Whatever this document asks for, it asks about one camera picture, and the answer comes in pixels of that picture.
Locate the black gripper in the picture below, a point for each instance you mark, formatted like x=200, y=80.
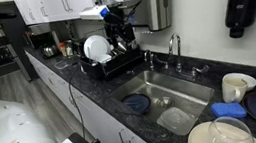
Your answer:
x=122, y=30

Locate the silver metal fork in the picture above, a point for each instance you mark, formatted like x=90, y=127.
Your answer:
x=134, y=103

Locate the chrome sink faucet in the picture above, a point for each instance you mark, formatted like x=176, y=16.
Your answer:
x=177, y=51

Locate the stainless steel sink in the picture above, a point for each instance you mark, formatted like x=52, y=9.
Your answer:
x=171, y=89

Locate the metal sink drain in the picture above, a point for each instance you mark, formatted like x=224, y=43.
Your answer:
x=165, y=102

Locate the steel cup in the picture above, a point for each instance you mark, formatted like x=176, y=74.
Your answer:
x=121, y=46

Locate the large white plate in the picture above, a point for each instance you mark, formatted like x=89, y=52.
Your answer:
x=96, y=47

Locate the black dish rack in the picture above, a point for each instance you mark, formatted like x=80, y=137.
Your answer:
x=113, y=65

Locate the chrome side sprayer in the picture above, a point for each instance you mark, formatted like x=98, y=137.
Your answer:
x=149, y=58

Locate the steel paper towel dispenser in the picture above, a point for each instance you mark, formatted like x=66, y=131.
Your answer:
x=151, y=0

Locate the spice bottles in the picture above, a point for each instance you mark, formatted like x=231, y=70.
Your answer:
x=66, y=49

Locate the clear lidded storage container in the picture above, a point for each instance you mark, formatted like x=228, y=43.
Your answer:
x=63, y=63

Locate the dark blue round plate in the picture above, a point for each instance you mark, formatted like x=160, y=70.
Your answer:
x=137, y=103

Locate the white upper cabinets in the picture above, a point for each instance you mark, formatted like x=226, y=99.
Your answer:
x=51, y=4

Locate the white cabinets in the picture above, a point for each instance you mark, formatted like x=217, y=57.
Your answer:
x=51, y=4
x=102, y=125

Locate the steel kettle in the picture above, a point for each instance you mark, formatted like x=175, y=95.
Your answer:
x=49, y=51

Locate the white lower cabinets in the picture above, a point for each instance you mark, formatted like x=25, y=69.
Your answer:
x=102, y=125

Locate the clear plastic food container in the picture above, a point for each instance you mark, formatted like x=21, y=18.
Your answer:
x=177, y=120

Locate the cream ceramic mug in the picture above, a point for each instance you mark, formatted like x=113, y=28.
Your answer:
x=233, y=88

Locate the blue sponge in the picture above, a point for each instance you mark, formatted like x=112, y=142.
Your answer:
x=228, y=109

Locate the large clear glass bowl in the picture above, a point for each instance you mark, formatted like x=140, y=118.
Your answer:
x=199, y=138

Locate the small white bowl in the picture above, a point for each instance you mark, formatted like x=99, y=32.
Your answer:
x=250, y=79

